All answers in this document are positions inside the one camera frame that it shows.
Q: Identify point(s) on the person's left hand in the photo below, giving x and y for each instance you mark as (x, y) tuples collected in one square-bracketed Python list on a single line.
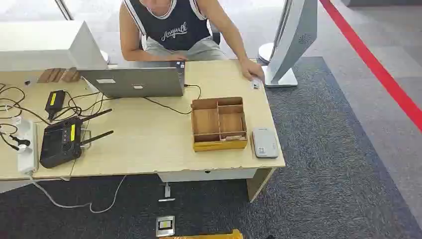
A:
[(252, 69)]

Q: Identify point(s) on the person's right hand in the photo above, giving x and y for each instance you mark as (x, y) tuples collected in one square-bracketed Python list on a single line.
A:
[(176, 57)]

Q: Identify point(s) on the white round stand base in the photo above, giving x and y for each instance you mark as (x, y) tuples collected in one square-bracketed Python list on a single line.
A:
[(264, 52)]

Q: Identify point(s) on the person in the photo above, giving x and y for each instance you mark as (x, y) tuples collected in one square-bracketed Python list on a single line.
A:
[(178, 29)]

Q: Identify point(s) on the black office chair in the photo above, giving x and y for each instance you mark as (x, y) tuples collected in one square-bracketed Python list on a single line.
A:
[(216, 34)]

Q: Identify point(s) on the grey laptop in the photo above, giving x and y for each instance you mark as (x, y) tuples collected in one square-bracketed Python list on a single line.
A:
[(135, 82)]

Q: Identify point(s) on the white standing display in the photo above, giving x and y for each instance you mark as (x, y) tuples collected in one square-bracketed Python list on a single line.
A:
[(293, 36)]

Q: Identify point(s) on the wooden compartment box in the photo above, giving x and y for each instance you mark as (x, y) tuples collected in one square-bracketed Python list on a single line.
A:
[(217, 123)]

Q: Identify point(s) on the white card reader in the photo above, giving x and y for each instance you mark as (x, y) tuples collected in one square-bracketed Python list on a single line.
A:
[(264, 143)]

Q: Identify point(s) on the wooden desk leg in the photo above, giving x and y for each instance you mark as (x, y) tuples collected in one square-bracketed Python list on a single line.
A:
[(258, 184)]

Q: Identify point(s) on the wooden blocks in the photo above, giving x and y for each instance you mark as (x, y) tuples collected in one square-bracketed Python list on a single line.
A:
[(59, 75)]

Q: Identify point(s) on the metal window pole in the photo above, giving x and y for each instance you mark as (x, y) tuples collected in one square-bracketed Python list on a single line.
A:
[(64, 10)]

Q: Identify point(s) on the black power adapter yellow label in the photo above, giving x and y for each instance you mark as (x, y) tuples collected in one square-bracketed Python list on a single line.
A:
[(54, 102)]

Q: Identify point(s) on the white monitor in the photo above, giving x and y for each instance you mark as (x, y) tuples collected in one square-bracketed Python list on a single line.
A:
[(43, 46)]

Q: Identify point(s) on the black remote controller with antennas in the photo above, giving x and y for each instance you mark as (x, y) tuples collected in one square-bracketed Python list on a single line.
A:
[(61, 142)]

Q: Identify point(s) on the metal floor socket plate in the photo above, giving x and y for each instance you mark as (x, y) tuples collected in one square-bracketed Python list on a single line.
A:
[(165, 226)]

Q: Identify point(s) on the yellow object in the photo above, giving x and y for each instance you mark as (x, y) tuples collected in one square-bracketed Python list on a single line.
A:
[(204, 236)]

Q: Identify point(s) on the white power strip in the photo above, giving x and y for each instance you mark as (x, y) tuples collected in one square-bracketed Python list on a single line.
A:
[(27, 148)]

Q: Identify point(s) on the black plug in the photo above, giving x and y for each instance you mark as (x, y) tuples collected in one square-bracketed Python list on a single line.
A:
[(20, 142)]

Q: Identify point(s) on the white floor bracket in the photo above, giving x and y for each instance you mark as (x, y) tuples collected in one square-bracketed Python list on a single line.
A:
[(167, 193)]

